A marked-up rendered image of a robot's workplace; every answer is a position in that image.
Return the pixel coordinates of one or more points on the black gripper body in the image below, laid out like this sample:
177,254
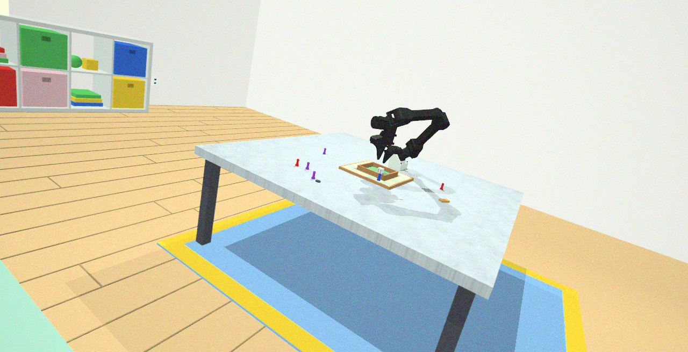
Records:
390,148

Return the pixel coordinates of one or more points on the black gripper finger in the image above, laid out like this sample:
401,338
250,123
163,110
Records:
380,150
387,155

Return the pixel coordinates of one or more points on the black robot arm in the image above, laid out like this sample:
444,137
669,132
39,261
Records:
403,116

